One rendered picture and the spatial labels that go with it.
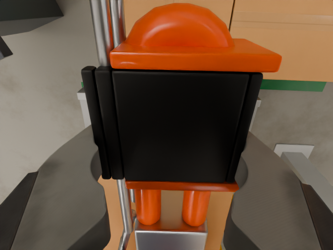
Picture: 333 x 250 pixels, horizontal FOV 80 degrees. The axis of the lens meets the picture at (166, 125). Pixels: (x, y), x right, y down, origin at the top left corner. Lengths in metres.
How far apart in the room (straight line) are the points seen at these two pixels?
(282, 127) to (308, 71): 0.85
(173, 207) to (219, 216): 0.46
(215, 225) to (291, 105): 1.19
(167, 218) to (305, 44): 0.82
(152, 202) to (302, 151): 1.83
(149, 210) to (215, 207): 0.46
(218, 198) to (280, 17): 0.63
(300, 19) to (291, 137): 1.13
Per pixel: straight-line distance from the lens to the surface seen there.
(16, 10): 1.13
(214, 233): 0.72
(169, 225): 0.19
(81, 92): 0.83
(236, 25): 0.81
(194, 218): 0.18
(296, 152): 1.93
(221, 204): 0.61
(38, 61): 1.60
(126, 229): 0.18
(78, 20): 1.43
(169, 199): 0.20
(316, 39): 0.93
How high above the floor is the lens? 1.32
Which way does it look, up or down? 60 degrees down
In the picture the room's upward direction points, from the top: 178 degrees counter-clockwise
